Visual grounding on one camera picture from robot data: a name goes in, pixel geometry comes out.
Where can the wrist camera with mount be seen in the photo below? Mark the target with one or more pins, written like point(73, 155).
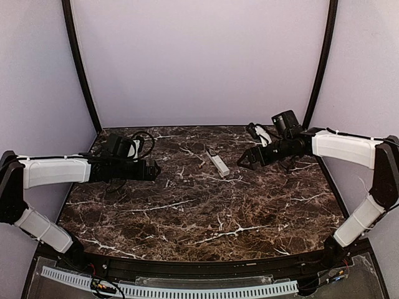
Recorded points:
point(258, 132)
point(135, 149)

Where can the black right frame post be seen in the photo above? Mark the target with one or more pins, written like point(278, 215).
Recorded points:
point(324, 56)

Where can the white remote control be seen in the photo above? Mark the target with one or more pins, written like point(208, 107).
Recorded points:
point(220, 165)

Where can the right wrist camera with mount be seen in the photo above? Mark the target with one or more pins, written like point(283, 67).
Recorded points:
point(258, 132)

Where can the black left frame post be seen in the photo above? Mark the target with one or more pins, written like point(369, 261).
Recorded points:
point(79, 65)

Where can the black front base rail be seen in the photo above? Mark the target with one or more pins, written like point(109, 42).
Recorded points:
point(309, 268)

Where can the black frame post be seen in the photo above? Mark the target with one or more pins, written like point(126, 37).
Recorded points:
point(324, 56)
point(79, 65)

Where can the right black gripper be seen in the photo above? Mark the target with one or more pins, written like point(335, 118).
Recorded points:
point(259, 157)

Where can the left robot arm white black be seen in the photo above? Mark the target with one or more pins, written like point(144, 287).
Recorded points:
point(119, 157)

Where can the grey slotted cable duct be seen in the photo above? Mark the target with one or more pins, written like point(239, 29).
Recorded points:
point(250, 287)

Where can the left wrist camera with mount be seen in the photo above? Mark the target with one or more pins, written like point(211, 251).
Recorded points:
point(135, 149)

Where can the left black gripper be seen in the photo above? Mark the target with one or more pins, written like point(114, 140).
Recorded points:
point(148, 170)

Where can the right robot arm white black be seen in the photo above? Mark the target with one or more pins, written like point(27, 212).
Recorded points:
point(378, 154)

